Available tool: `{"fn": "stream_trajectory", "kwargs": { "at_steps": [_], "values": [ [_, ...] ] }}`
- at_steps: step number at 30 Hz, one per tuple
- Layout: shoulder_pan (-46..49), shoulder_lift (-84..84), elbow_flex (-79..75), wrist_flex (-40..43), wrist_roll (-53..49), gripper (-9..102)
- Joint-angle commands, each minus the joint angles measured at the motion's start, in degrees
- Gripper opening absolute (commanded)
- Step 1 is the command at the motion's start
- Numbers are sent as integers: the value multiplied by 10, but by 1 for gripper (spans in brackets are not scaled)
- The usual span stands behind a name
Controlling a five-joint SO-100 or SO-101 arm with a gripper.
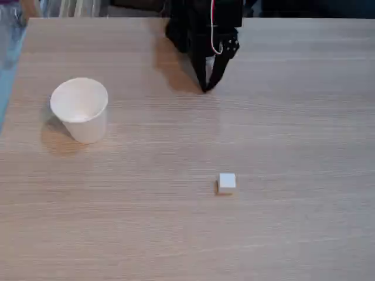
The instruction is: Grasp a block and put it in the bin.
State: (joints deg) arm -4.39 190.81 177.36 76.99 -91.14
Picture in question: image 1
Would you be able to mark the small white cube block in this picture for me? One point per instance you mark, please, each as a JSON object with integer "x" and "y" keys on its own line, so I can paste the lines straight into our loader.
{"x": 227, "y": 183}

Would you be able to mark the dark brown box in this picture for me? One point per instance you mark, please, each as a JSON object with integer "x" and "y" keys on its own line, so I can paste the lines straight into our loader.
{"x": 134, "y": 4}

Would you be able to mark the white paper cup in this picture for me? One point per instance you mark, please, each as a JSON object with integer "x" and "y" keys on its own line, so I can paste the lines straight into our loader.
{"x": 82, "y": 117}

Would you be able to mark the white pleated curtain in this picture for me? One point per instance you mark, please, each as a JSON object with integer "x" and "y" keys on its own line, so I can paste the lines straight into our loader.
{"x": 73, "y": 8}

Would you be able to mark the light wooden post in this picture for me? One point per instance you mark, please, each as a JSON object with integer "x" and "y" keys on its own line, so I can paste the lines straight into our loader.
{"x": 30, "y": 8}

